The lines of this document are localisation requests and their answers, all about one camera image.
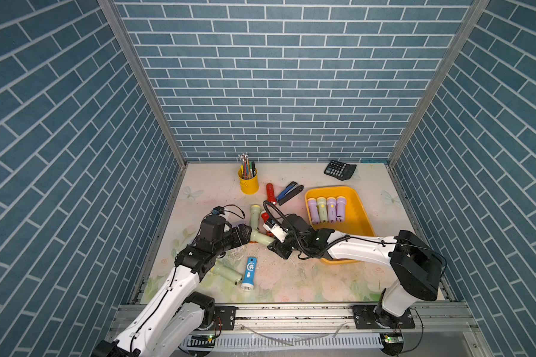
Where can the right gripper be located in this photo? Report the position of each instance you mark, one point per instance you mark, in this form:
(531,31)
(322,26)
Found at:
(278,249)

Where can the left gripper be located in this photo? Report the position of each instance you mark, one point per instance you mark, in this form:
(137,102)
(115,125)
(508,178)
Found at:
(244,236)

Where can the purple flashlight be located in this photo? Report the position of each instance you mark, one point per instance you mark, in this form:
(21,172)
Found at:
(331,209)
(313,209)
(341,203)

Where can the green flashlight yellow button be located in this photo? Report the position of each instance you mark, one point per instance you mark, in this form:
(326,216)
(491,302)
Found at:
(322,209)

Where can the blue white flashlight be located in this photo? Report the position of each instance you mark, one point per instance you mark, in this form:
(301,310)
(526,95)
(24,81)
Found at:
(247,283)

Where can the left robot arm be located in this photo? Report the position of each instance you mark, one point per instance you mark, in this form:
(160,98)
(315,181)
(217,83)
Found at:
(176,310)

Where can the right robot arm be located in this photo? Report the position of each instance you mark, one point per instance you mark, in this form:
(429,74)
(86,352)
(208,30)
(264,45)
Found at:
(418,269)

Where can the green flashlight upright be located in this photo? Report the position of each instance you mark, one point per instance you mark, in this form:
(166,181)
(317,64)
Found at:
(255,215)

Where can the red flashlight white rim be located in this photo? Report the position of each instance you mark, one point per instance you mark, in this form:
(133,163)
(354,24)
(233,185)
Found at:
(265,217)

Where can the blue black stapler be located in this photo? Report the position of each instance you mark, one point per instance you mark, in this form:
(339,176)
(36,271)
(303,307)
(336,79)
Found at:
(292,190)

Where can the yellow plastic tray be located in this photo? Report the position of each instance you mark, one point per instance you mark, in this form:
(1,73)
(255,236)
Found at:
(356,219)

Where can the small red flashlight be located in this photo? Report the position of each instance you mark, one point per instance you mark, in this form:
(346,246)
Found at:
(271,194)

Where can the yellow pen cup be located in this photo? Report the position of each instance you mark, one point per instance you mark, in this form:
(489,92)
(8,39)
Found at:
(249,186)

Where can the pens in cup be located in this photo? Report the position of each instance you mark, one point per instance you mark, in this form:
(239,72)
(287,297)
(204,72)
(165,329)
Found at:
(248,170)

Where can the black calculator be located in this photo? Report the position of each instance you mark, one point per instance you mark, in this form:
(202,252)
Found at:
(340,170)

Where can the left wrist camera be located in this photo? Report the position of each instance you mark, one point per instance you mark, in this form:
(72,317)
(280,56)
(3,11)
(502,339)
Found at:
(218,211)

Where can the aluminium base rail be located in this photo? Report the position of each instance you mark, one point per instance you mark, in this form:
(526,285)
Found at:
(202,328)

